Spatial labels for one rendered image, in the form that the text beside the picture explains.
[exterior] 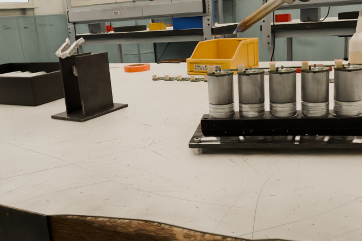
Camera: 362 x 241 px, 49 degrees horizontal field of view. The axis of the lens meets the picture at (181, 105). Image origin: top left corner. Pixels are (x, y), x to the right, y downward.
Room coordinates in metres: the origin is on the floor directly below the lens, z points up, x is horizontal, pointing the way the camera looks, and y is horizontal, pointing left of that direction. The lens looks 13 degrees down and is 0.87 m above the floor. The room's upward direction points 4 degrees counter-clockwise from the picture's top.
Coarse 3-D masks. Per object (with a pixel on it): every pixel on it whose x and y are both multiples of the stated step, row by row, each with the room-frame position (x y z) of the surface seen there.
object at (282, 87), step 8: (272, 80) 0.34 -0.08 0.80; (280, 80) 0.34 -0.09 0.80; (288, 80) 0.34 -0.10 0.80; (272, 88) 0.34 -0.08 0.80; (280, 88) 0.34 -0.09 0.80; (288, 88) 0.34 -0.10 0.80; (272, 96) 0.34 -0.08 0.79; (280, 96) 0.34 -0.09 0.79; (288, 96) 0.34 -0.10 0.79; (272, 104) 0.34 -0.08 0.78; (280, 104) 0.34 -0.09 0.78; (288, 104) 0.34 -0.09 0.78; (296, 104) 0.34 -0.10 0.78; (272, 112) 0.34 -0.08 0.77; (280, 112) 0.34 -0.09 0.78; (288, 112) 0.34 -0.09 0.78; (296, 112) 0.34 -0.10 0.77
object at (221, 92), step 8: (216, 72) 0.36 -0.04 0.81; (208, 80) 0.36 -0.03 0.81; (216, 80) 0.35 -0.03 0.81; (224, 80) 0.35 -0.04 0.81; (232, 80) 0.36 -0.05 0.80; (208, 88) 0.36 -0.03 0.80; (216, 88) 0.35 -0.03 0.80; (224, 88) 0.35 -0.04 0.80; (232, 88) 0.36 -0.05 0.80; (208, 96) 0.36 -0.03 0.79; (216, 96) 0.35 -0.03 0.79; (224, 96) 0.35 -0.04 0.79; (232, 96) 0.35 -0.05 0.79; (208, 104) 0.36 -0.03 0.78; (216, 104) 0.35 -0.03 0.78; (224, 104) 0.35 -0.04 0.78; (232, 104) 0.35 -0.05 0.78; (216, 112) 0.35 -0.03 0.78; (224, 112) 0.35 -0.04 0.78; (232, 112) 0.35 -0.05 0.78
